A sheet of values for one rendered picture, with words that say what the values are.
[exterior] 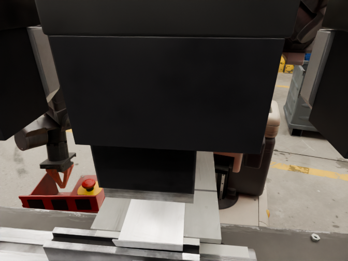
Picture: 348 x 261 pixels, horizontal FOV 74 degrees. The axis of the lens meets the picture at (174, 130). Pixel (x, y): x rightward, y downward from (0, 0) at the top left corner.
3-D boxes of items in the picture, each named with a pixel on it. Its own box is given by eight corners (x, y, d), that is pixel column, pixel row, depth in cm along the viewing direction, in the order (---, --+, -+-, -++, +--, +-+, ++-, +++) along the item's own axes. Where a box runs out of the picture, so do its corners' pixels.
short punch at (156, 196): (193, 196, 26) (198, 121, 22) (193, 210, 24) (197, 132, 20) (108, 190, 27) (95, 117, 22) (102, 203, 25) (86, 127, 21)
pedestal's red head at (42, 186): (117, 200, 82) (110, 159, 73) (105, 241, 68) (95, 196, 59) (60, 201, 82) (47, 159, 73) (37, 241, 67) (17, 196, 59)
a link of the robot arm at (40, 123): (77, 114, 63) (58, 97, 66) (37, 121, 54) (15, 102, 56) (68, 147, 69) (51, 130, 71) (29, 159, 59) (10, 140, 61)
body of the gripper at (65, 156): (39, 170, 65) (35, 145, 63) (57, 157, 75) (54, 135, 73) (62, 170, 65) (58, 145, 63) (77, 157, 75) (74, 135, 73)
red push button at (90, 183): (98, 186, 72) (97, 177, 70) (95, 195, 68) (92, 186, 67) (86, 186, 72) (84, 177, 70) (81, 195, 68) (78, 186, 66)
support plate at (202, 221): (211, 142, 54) (212, 138, 53) (220, 244, 31) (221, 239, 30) (135, 138, 55) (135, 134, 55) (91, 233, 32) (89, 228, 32)
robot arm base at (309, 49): (319, 28, 72) (277, 27, 75) (329, 11, 64) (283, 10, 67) (316, 53, 71) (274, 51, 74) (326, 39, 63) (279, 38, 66)
